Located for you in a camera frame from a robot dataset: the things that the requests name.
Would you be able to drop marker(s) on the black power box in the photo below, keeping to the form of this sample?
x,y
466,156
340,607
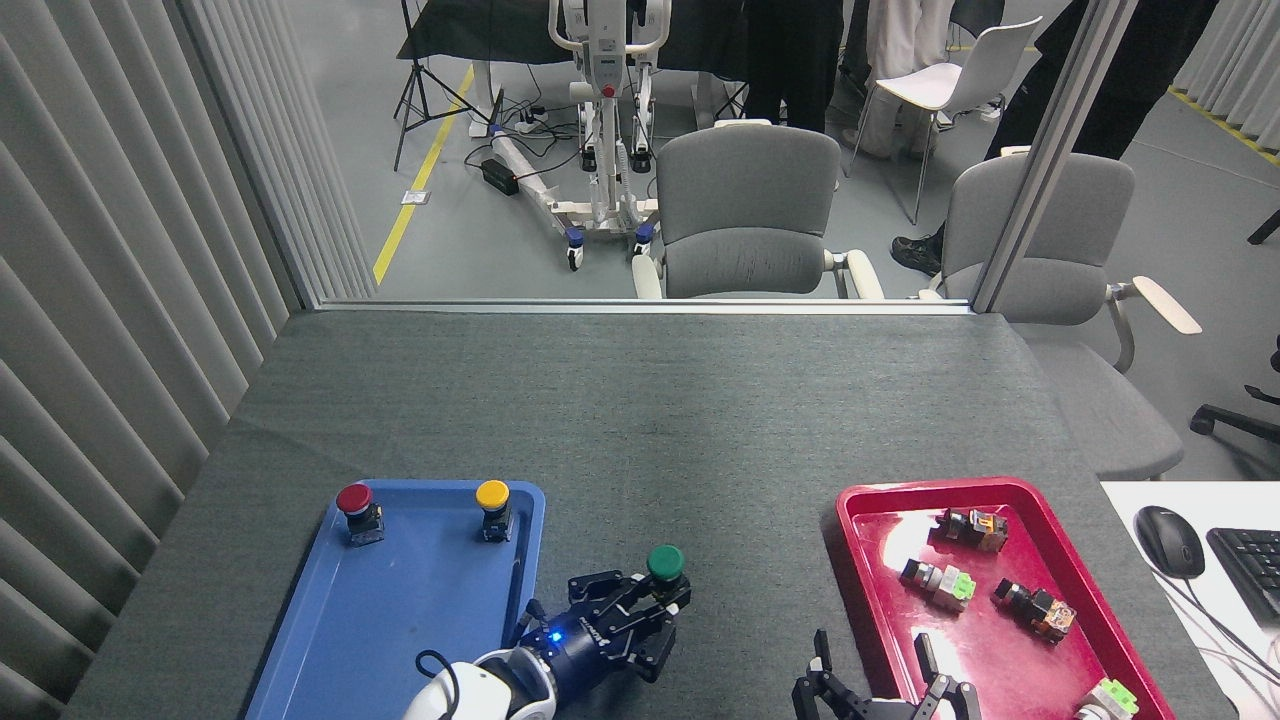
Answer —
x,y
498,176

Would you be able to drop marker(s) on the black tripod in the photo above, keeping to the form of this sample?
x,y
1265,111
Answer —
x,y
420,85

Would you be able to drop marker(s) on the white stand on wheels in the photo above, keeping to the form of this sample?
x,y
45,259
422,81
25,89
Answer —
x,y
605,120

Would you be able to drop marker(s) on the black chair base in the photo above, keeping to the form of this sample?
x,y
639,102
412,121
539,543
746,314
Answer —
x,y
1235,415

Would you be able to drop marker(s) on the grey office chair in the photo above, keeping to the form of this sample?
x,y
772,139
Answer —
x,y
1100,400
745,220

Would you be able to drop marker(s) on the black table cloth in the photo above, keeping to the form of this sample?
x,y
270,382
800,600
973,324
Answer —
x,y
480,30

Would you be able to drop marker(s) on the red push button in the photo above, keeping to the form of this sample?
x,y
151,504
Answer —
x,y
354,497

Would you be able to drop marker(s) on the blue plastic tray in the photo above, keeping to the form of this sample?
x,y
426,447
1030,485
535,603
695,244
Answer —
x,y
400,620

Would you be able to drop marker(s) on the black computer mouse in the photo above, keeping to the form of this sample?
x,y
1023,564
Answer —
x,y
1170,540

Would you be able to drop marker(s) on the metal floor plate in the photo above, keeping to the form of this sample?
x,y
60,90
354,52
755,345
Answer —
x,y
415,197

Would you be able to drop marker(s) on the white chair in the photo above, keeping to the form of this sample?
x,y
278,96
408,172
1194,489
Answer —
x,y
960,85

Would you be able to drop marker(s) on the black orange switch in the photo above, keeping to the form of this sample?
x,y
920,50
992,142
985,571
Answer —
x,y
1040,610
975,528

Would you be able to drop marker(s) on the white green switch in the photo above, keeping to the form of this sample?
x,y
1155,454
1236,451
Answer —
x,y
945,585
1110,700

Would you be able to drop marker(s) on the red plastic tray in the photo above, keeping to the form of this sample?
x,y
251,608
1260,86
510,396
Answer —
x,y
1000,660

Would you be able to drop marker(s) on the yellow push button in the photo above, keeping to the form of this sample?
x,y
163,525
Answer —
x,y
492,493

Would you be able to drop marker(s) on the grey slatted curtain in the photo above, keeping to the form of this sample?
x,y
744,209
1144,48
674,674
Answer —
x,y
120,300
1235,60

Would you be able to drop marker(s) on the white power strip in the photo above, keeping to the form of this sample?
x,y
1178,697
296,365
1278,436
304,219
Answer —
x,y
530,122

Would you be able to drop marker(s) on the black keyboard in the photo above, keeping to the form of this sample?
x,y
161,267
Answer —
x,y
1250,570

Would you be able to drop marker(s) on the silver post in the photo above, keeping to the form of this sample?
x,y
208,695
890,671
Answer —
x,y
1050,160

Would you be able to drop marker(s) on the silver rail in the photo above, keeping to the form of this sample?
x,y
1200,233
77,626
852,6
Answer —
x,y
640,306

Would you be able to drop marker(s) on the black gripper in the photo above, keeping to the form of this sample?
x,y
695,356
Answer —
x,y
885,712
580,650

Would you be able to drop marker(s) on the green push button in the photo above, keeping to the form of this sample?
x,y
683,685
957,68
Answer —
x,y
665,562

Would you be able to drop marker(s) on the person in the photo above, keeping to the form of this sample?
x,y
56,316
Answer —
x,y
900,40
790,60
1150,70

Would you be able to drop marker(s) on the white desk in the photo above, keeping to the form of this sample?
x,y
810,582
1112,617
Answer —
x,y
1240,680

